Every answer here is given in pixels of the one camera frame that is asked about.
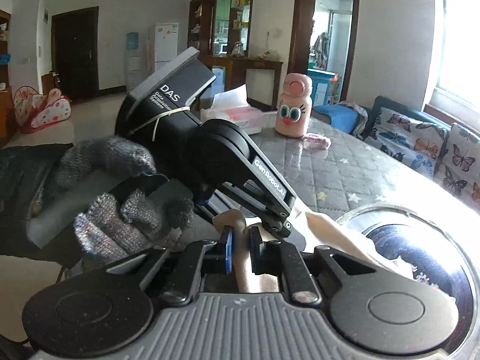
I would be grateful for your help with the dark wooden display cabinet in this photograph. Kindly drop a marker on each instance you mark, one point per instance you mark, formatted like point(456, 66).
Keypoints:
point(220, 30)

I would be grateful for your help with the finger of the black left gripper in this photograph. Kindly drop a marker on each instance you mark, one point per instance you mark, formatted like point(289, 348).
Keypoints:
point(229, 161)

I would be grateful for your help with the pink cartoon face bottle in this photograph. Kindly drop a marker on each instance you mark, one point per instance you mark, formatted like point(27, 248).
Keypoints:
point(295, 106)

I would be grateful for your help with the white refrigerator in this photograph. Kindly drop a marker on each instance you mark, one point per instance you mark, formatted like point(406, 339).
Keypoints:
point(164, 43)

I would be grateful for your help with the butterfly print sofa cushion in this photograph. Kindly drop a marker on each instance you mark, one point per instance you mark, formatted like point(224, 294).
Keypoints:
point(416, 144)

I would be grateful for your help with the round black induction hob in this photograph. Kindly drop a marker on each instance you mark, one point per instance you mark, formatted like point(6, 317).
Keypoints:
point(435, 258)

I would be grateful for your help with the water dispenser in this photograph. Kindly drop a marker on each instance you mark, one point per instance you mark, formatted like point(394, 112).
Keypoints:
point(132, 61)

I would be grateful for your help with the polka dot play tent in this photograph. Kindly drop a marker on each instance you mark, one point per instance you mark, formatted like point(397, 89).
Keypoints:
point(35, 111)

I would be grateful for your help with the white tissue pack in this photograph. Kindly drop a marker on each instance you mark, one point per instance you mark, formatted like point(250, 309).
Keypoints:
point(232, 106)

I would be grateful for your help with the dark blue sofa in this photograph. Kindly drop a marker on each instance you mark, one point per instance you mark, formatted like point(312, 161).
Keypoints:
point(395, 106)

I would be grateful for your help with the blue blanket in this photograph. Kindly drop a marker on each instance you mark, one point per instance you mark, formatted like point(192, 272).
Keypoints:
point(344, 116)

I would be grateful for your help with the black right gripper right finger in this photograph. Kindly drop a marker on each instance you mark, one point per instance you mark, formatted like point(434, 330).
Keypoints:
point(371, 307)

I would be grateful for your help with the grey knit gloved hand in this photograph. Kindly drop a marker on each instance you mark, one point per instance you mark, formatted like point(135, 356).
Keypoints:
point(110, 230)

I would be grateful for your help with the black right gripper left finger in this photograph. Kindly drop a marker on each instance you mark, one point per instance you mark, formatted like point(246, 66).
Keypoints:
point(106, 309)

